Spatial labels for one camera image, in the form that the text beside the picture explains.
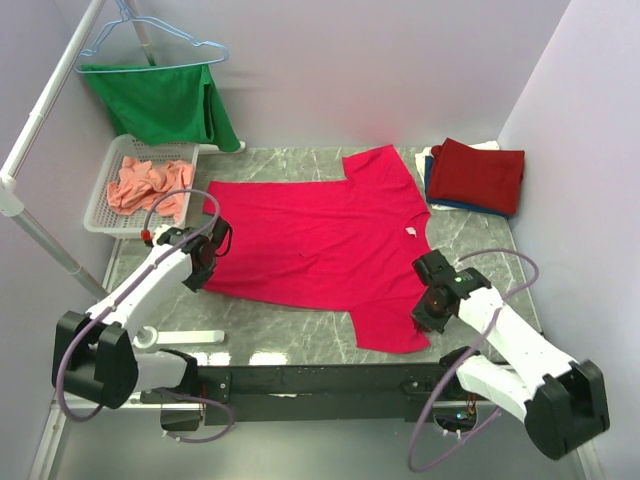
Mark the green hanging t-shirt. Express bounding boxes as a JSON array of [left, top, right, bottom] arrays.
[[81, 65, 241, 153]]

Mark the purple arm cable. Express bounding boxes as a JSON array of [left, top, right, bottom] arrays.
[[53, 188, 236, 444], [407, 248, 541, 474]]

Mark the white clothes rack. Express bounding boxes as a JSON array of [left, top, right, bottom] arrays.
[[0, 0, 247, 351]]

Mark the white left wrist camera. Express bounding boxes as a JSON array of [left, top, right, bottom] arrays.
[[140, 224, 171, 248]]

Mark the aluminium rail frame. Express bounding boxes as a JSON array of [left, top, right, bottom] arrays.
[[27, 363, 606, 480]]

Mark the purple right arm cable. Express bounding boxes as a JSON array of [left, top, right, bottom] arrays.
[[407, 248, 541, 474]]

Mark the light blue wire hanger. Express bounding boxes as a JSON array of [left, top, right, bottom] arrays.
[[74, 1, 230, 74]]

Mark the white plastic laundry basket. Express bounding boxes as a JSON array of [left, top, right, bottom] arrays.
[[84, 135, 199, 239]]

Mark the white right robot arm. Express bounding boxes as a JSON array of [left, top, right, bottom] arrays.
[[412, 250, 610, 460]]

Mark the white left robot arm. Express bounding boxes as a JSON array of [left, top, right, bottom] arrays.
[[52, 217, 233, 409]]

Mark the blue folded t-shirt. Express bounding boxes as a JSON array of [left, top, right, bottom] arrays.
[[423, 155, 509, 219]]

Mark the pink-red t-shirt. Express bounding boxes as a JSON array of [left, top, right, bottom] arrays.
[[203, 145, 430, 354]]

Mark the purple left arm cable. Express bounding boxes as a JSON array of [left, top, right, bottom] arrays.
[[53, 188, 236, 444]]

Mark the dark red folded t-shirt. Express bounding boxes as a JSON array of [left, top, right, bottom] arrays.
[[426, 138, 525, 216]]

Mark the salmon orange t-shirt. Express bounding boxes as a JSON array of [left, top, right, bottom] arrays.
[[106, 156, 195, 215]]

